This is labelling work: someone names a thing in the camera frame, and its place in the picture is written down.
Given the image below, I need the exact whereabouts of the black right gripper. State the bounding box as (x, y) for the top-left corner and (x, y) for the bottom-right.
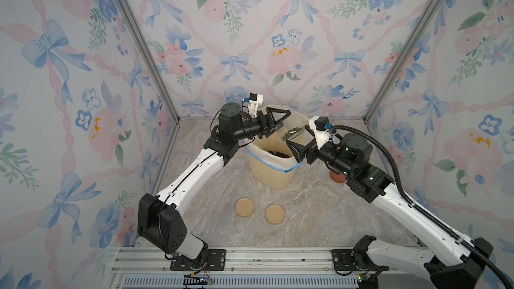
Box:
(288, 137), (354, 179)

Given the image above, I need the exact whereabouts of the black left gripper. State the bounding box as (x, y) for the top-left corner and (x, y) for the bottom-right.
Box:
(233, 110), (289, 145)

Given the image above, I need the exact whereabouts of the red jar lid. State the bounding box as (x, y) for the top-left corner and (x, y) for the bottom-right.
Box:
(329, 171), (347, 184)

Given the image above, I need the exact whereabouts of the glass jar light wood lid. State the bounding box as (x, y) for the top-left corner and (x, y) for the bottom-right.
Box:
(277, 106), (309, 142)

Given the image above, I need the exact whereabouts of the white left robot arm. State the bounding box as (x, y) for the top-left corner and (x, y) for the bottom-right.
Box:
(137, 102), (291, 267)

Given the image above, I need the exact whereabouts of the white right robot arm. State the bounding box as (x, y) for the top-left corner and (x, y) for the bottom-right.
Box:
(286, 125), (503, 288)

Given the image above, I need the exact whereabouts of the translucent bin liner blue band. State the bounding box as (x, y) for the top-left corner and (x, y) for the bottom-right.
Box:
(244, 104), (316, 173)

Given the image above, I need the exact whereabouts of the cream ribbed trash bin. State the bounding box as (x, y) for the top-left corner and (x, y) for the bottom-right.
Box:
(247, 150), (301, 190)

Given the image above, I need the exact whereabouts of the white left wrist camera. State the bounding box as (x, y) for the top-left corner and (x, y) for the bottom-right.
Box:
(242, 93), (264, 118)

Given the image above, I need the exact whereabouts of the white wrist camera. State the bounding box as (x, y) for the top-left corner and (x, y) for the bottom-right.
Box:
(242, 93), (264, 118)
(309, 116), (337, 151)

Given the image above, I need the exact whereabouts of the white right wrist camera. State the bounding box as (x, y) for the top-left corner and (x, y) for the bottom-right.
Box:
(309, 116), (337, 151)

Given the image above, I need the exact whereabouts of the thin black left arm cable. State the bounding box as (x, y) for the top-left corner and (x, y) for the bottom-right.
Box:
(208, 108), (226, 137)

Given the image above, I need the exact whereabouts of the black corrugated cable conduit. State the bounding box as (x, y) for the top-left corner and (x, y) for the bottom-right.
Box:
(327, 125), (514, 289)

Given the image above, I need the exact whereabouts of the aluminium mounting rail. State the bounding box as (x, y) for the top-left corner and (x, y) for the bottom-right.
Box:
(104, 247), (433, 288)

